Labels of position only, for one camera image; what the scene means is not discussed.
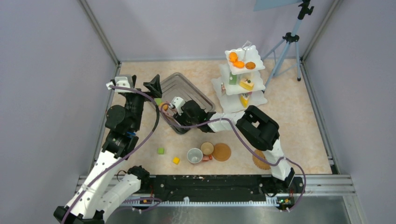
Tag white strawberry cake slice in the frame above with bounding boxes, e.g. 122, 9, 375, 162
220, 83, 226, 95

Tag smooth brown round coaster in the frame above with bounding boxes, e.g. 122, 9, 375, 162
212, 143, 232, 161

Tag green cake cube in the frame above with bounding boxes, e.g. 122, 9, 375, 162
229, 73, 238, 85

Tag yellow cheese cake wedge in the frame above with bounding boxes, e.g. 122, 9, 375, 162
240, 93, 250, 108

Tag orange bear cookie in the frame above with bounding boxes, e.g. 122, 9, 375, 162
233, 61, 245, 69

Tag orange flower cookie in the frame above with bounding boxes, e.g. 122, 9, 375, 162
229, 52, 238, 63

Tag brown round cookie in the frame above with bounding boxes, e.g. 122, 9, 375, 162
245, 62, 256, 70

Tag pink-handled metal tongs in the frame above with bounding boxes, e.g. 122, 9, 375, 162
159, 108, 175, 122

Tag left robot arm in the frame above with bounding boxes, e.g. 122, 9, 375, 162
54, 75, 162, 224

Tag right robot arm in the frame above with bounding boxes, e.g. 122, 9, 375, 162
169, 97, 295, 192

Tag green macaron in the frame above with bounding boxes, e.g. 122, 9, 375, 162
154, 98, 163, 106

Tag silver metal tray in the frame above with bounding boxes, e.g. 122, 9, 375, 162
152, 72, 216, 135

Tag grey-white cup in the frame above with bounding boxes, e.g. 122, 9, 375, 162
186, 148, 203, 164

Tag yellow cube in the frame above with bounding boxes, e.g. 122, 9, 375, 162
172, 157, 180, 165

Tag white three-tier serving stand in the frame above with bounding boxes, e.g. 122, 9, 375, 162
211, 41, 268, 113

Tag ribbed brown round coaster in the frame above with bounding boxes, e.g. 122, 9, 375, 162
252, 149, 271, 170

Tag light blue tripod stand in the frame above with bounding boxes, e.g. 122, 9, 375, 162
254, 0, 314, 88

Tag brown cup with red handle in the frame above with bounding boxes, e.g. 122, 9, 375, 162
200, 142, 214, 162

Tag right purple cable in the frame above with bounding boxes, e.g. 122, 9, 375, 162
159, 103, 307, 212

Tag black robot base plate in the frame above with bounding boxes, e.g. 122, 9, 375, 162
139, 175, 304, 203

